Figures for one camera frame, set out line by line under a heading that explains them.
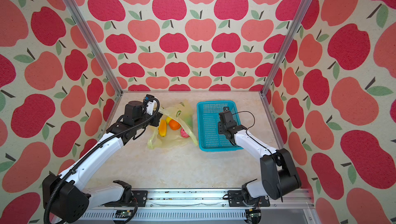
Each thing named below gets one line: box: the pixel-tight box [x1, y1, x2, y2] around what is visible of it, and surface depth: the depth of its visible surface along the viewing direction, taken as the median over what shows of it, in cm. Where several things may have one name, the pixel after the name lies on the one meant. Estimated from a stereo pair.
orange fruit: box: [169, 119, 181, 131], surface depth 98 cm
